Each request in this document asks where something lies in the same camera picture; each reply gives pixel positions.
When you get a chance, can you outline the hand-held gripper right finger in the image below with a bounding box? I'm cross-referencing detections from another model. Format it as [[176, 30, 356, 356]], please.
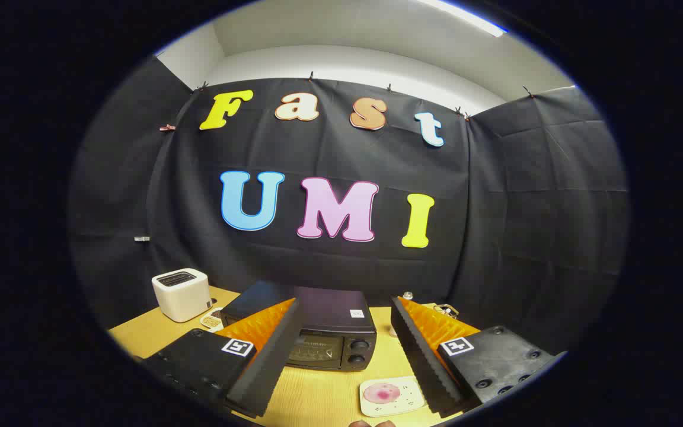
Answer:
[[390, 295, 563, 418]]

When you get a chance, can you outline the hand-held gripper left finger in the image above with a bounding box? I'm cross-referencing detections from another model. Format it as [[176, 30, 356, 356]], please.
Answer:
[[140, 297, 302, 419]]

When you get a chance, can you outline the cream square plate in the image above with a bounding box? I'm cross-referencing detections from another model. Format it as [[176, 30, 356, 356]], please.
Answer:
[[359, 376, 426, 418]]

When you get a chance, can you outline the glass toaster oven door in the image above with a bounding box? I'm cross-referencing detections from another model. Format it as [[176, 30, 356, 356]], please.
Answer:
[[286, 329, 348, 369]]

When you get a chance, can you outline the round pink food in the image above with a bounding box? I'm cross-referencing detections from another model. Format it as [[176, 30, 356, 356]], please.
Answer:
[[363, 383, 401, 405]]

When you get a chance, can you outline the black toaster oven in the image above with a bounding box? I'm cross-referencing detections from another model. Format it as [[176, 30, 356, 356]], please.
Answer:
[[219, 281, 378, 372]]

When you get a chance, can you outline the white toaster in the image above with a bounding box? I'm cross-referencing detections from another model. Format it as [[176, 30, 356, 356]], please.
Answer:
[[152, 268, 212, 323]]

